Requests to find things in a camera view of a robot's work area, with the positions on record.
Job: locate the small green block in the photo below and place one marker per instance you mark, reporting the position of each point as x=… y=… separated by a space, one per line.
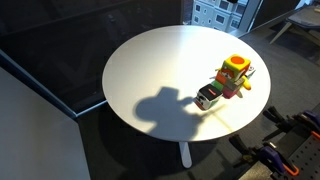
x=217 y=84

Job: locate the grey and pink block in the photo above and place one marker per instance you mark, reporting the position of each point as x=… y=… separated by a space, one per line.
x=231 y=89

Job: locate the white table base leg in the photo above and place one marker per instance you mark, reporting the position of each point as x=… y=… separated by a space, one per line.
x=185 y=155

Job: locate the yellow toy banana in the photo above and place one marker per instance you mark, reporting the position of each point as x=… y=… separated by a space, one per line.
x=246 y=84

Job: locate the purple and black clamp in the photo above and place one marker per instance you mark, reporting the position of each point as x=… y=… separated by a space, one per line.
x=283 y=123

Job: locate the purple clamp with orange trigger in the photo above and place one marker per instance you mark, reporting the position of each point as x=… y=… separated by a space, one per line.
x=275 y=158

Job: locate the grey background table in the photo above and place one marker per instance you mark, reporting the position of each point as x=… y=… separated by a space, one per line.
x=305 y=20

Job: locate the grey pegboard panel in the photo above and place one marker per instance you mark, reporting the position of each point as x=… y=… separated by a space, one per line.
x=308 y=158

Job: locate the window frame sill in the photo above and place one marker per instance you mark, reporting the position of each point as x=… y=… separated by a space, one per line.
x=50 y=94

